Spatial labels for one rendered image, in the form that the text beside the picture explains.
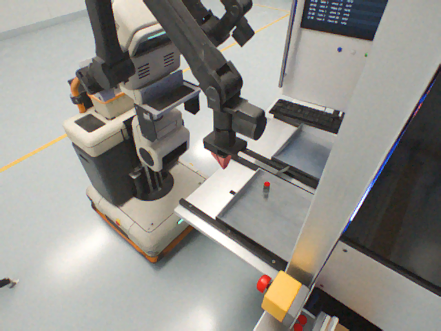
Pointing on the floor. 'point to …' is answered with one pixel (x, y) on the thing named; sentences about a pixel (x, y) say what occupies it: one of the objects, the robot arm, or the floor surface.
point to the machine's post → (370, 125)
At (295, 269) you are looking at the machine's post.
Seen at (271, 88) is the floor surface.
